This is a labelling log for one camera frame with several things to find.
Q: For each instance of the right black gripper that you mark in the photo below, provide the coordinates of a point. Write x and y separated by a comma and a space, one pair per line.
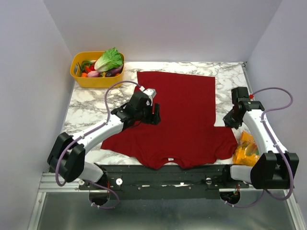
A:
230, 121

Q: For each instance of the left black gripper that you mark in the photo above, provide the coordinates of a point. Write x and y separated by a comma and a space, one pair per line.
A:
157, 118

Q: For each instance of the red t-shirt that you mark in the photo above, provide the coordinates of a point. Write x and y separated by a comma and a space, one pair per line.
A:
187, 134

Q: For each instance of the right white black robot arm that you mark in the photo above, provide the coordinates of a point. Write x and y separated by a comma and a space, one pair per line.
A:
276, 166

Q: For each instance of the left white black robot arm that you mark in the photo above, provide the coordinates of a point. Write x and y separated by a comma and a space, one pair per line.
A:
67, 156

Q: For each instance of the orange snack bag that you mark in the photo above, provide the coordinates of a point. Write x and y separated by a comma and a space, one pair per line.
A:
247, 151

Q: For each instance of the green lettuce toy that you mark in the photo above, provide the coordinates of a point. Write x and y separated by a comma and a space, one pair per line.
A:
110, 59

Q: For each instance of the pink radish toy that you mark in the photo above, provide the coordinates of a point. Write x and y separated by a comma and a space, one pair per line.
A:
93, 74

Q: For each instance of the red pepper toy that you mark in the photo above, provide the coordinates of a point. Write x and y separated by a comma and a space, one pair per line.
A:
88, 69

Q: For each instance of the yellow plastic basket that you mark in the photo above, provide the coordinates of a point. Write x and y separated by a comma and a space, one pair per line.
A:
97, 82

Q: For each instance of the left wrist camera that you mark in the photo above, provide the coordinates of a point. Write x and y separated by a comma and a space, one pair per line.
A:
150, 92

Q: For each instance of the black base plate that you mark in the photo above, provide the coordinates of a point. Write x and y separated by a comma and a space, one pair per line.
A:
173, 182

